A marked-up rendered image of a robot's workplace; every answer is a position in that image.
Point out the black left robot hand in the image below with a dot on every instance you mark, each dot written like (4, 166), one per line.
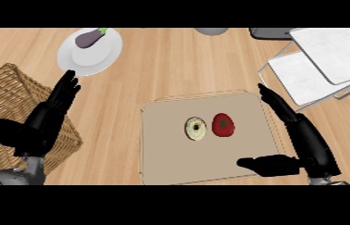
(46, 120)

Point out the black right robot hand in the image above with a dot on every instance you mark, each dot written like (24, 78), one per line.
(309, 142)

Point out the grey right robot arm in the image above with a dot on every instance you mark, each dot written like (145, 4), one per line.
(325, 181)

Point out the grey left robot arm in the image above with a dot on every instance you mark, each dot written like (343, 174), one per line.
(23, 171)

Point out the beige tray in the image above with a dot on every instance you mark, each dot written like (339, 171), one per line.
(206, 148)

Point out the white tiered shelf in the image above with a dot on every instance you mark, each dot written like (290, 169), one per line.
(315, 68)

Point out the wicker basket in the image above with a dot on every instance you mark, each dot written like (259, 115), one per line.
(27, 111)

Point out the red tomato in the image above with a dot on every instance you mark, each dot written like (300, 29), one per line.
(224, 125)

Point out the white plate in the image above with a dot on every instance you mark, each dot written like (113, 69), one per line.
(95, 56)

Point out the purple eggplant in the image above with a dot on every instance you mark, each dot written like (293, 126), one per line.
(89, 39)

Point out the dark grey appliance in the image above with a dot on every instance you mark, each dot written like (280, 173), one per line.
(271, 33)

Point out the grey round object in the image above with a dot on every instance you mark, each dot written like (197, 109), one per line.
(212, 31)

